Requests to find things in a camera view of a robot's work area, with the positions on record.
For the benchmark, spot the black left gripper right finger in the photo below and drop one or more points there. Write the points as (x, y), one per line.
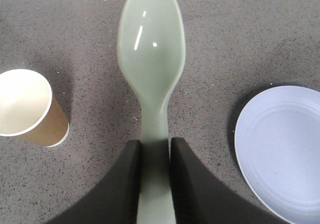
(200, 198)

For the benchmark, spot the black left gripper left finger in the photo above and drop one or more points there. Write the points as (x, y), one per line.
(114, 200)

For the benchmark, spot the light blue plate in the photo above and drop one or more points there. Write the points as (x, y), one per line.
(277, 146)

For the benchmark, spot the brown paper cup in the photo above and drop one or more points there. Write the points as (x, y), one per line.
(29, 110)

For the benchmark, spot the pale green plastic spoon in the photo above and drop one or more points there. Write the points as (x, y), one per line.
(151, 53)

